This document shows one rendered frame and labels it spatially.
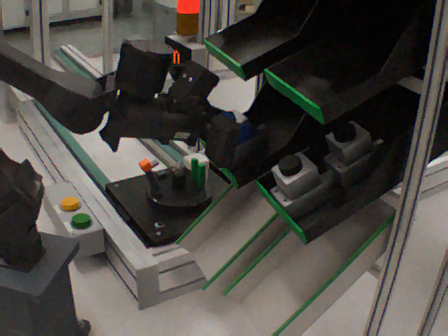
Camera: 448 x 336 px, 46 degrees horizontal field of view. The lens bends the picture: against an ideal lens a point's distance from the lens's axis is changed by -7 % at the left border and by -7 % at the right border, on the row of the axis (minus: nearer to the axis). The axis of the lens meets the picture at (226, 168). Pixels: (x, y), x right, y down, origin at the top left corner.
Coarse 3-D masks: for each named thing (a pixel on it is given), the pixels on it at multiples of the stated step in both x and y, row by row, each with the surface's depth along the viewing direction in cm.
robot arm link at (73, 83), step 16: (0, 48) 65; (0, 64) 66; (16, 64) 66; (32, 64) 68; (16, 80) 67; (32, 80) 67; (48, 80) 68; (64, 80) 69; (80, 80) 71; (32, 96) 68; (48, 96) 68; (64, 96) 68; (80, 96) 68; (48, 112) 69; (64, 112) 69; (96, 128) 71
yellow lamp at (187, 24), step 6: (198, 12) 121; (180, 18) 120; (186, 18) 119; (192, 18) 120; (198, 18) 121; (180, 24) 120; (186, 24) 120; (192, 24) 120; (198, 24) 122; (180, 30) 121; (186, 30) 121; (192, 30) 121
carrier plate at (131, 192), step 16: (144, 176) 124; (208, 176) 126; (112, 192) 118; (128, 192) 118; (144, 192) 118; (128, 208) 113; (144, 208) 113; (144, 224) 108; (176, 224) 109; (160, 240) 104
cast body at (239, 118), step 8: (232, 112) 81; (240, 120) 80; (248, 120) 80; (264, 128) 84; (256, 136) 82; (264, 136) 85; (248, 144) 82; (256, 144) 83; (240, 152) 82; (248, 152) 83; (240, 160) 83; (232, 168) 82
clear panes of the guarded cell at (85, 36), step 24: (24, 0) 205; (48, 0) 211; (72, 0) 217; (96, 0) 223; (240, 0) 257; (24, 24) 210; (72, 24) 222; (96, 24) 228; (24, 48) 214; (96, 48) 233
